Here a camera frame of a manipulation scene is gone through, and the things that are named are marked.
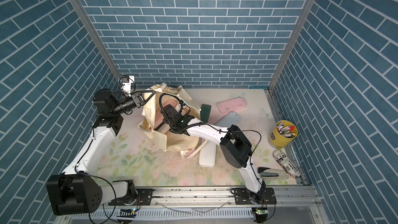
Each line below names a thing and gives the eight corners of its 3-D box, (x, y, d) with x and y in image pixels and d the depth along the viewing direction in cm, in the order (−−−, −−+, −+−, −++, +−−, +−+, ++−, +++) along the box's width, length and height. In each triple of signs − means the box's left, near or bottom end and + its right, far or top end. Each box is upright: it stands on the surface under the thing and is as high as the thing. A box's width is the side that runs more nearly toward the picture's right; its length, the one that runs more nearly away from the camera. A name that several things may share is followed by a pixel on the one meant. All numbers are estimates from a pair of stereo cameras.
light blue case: (225, 134, 97) (225, 132, 95) (215, 123, 102) (215, 121, 100) (243, 121, 104) (244, 119, 102) (233, 112, 109) (234, 109, 107)
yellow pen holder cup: (265, 146, 93) (274, 133, 81) (272, 130, 100) (281, 117, 89) (282, 155, 90) (293, 144, 78) (288, 138, 97) (299, 125, 85)
